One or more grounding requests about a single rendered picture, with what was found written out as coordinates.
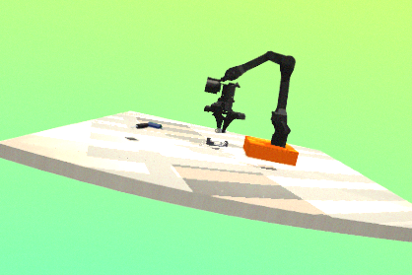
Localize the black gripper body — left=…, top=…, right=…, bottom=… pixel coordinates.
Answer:
left=204, top=96, right=246, bottom=120

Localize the black-handled screwdriver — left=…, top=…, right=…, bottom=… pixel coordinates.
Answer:
left=130, top=123, right=149, bottom=129

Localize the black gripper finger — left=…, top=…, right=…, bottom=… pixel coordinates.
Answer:
left=222, top=117, right=235, bottom=133
left=212, top=114, right=225, bottom=128

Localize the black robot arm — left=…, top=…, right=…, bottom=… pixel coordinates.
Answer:
left=204, top=50, right=296, bottom=148

